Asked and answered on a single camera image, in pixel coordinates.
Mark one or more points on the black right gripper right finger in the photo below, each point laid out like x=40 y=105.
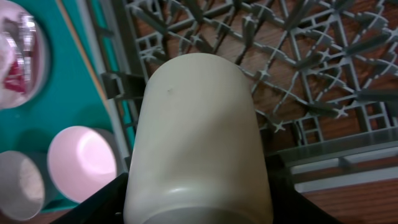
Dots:
x=290 y=207

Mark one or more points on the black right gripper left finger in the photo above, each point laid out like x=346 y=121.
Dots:
x=104 y=207

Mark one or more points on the pink bowl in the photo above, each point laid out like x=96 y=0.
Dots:
x=82 y=160

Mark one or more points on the right wooden chopstick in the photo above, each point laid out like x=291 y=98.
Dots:
x=82 y=52

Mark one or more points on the teal plastic tray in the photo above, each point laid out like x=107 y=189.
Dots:
x=68 y=96

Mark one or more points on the white round plate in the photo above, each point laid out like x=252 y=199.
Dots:
x=21 y=26

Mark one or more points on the red snack wrapper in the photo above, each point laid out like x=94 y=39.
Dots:
x=19 y=77

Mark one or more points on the grey bowl with rice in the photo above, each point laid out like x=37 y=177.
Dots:
x=26 y=186

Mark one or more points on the white cup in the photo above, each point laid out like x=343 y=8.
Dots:
x=198 y=155

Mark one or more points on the grey dishwasher rack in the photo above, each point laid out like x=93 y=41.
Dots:
x=323 y=75

